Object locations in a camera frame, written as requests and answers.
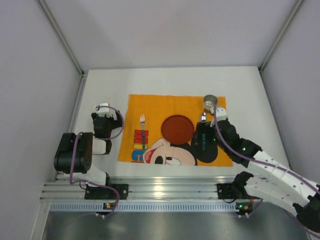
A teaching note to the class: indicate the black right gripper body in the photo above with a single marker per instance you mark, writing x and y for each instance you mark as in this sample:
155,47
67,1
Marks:
203,128

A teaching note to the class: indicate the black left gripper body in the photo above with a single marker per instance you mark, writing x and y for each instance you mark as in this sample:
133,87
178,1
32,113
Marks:
110,122

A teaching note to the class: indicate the red round plate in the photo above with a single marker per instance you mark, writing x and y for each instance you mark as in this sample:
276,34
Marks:
177,129

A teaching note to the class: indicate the metal cup brown base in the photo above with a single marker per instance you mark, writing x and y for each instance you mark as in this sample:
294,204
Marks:
209,101

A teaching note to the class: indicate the fork with teal handle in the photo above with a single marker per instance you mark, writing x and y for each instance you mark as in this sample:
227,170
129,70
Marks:
142,124

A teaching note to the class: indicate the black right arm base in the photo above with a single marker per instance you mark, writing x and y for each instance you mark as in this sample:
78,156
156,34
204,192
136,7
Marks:
228,191

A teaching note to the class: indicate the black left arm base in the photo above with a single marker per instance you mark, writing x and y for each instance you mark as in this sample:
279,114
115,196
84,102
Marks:
102,193

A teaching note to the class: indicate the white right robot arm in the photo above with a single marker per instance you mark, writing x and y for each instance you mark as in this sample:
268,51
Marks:
264,177

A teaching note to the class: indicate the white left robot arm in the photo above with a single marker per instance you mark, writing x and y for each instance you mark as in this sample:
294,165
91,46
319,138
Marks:
74,155

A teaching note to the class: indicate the aluminium mounting rail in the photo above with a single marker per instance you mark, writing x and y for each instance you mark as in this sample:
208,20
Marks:
145,188

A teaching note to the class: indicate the slotted grey cable duct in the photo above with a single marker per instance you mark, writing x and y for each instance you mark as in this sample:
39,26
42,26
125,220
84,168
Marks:
124,206

